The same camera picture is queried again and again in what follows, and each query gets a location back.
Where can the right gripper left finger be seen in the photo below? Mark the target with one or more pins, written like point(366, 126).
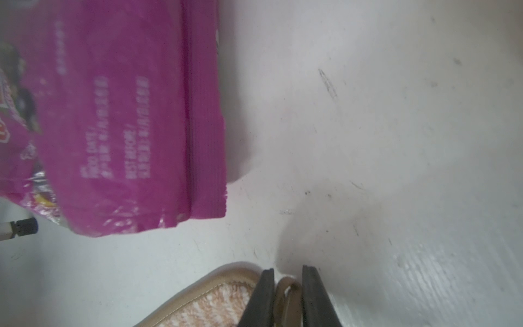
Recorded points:
point(259, 309)

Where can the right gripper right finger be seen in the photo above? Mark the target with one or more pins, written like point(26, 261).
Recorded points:
point(317, 308)

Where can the striped brown dishcloth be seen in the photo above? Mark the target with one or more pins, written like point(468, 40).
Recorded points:
point(220, 299)

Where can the purple snack bag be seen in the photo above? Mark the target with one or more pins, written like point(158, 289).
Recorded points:
point(110, 113)

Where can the metal dish rack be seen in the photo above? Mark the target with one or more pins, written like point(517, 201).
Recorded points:
point(21, 228)

